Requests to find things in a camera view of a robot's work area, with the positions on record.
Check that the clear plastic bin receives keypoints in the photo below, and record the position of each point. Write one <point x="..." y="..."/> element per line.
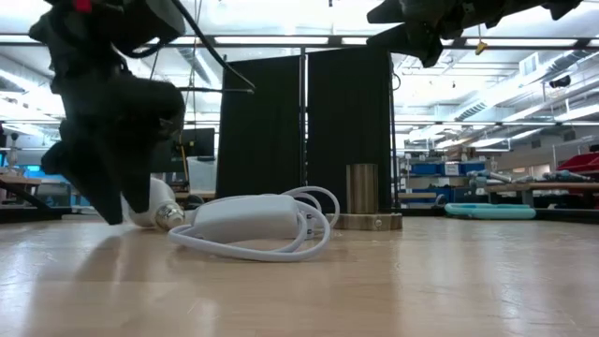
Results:
<point x="203" y="175"/>

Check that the long wooden workbench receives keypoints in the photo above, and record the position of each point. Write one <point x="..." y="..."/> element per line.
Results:
<point x="543" y="187"/>

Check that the small wooden table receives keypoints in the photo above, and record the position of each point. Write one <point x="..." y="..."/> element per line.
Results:
<point x="18" y="180"/>

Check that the yellow hanging tag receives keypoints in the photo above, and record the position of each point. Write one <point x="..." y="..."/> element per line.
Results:
<point x="481" y="47"/>

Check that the grey stand with black knob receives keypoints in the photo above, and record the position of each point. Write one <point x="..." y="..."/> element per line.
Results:
<point x="14" y="150"/>

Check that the black curtain divider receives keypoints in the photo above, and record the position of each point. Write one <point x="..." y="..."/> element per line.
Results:
<point x="346" y="131"/>

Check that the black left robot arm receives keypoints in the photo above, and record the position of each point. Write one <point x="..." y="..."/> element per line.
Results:
<point x="70" y="42"/>

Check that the black ceiling fixture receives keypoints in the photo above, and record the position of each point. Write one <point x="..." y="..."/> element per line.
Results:
<point x="560" y="81"/>

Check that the black monitor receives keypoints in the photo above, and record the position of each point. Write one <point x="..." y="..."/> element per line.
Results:
<point x="199" y="142"/>

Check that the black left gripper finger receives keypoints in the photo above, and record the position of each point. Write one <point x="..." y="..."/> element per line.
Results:
<point x="140" y="178"/>
<point x="89" y="178"/>

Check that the brass lamp socket base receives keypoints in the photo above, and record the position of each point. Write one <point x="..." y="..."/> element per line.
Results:
<point x="361" y="187"/>

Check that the blue storage bin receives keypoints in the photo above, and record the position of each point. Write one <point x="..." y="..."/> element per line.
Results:
<point x="473" y="167"/>
<point x="426" y="169"/>

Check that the red storage bin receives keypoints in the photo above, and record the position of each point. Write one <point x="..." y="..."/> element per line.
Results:
<point x="580" y="164"/>

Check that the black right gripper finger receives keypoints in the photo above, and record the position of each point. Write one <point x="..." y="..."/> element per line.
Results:
<point x="416" y="39"/>
<point x="393" y="13"/>

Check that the white light bulb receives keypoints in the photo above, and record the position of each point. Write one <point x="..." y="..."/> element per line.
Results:
<point x="161" y="194"/>

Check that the red zip tie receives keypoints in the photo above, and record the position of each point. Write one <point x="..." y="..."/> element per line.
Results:
<point x="83" y="4"/>

